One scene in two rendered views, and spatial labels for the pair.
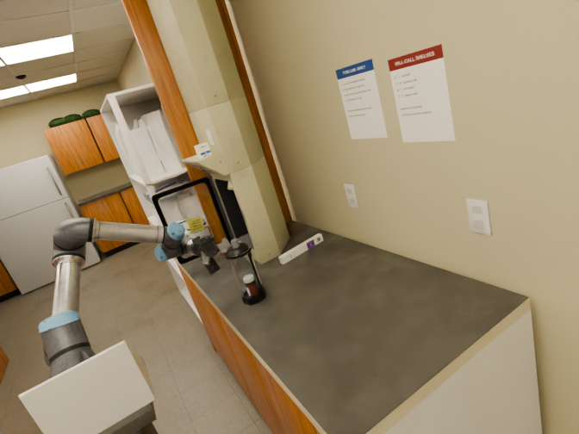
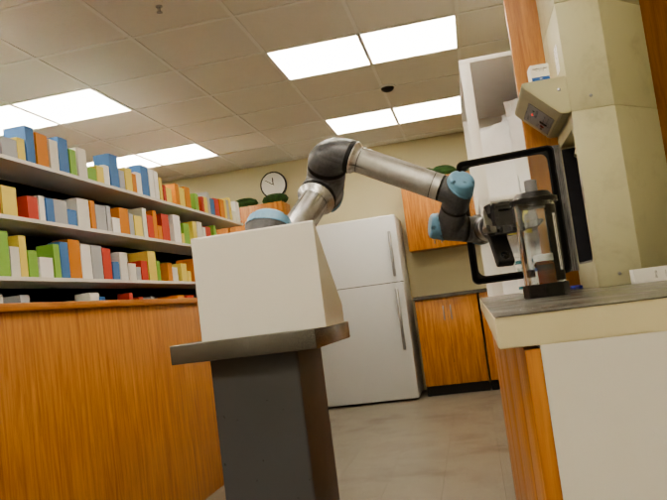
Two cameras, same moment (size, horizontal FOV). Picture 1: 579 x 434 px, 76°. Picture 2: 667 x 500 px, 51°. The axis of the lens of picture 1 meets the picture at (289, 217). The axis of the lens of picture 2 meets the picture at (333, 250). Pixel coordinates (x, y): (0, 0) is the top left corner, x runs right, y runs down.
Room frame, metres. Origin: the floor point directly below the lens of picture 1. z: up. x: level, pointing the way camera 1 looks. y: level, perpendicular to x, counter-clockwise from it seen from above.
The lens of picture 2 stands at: (-0.23, -0.31, 0.98)
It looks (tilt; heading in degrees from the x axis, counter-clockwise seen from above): 5 degrees up; 35
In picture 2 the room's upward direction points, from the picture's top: 7 degrees counter-clockwise
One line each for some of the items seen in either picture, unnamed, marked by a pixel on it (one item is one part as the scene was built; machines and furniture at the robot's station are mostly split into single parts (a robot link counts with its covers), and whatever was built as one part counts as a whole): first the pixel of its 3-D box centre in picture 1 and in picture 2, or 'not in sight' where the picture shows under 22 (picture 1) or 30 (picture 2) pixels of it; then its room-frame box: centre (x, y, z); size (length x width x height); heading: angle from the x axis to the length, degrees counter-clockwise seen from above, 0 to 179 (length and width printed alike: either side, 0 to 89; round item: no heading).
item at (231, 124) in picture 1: (246, 179); (613, 147); (1.86, 0.15, 1.33); 0.32 x 0.25 x 0.77; 24
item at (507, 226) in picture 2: (204, 247); (498, 220); (1.56, 0.40, 1.15); 0.12 x 0.08 x 0.09; 39
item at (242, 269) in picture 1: (245, 273); (539, 244); (1.36, 0.23, 1.06); 0.11 x 0.11 x 0.21
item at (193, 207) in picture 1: (193, 220); (512, 215); (1.90, 0.49, 1.19); 0.30 x 0.01 x 0.40; 105
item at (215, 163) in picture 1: (204, 166); (540, 112); (1.79, 0.32, 1.46); 0.32 x 0.11 x 0.10; 24
